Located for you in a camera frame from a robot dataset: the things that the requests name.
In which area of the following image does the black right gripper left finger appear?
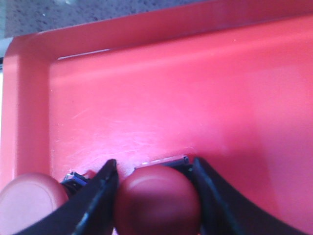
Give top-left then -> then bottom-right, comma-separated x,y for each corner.
17,159 -> 119,235

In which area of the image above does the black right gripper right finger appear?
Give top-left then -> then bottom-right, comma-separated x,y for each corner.
192,157 -> 305,235

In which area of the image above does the red push button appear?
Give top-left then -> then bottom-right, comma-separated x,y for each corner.
113,155 -> 201,235

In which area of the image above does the red plastic tray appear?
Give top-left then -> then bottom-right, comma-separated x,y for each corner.
0,0 -> 313,234

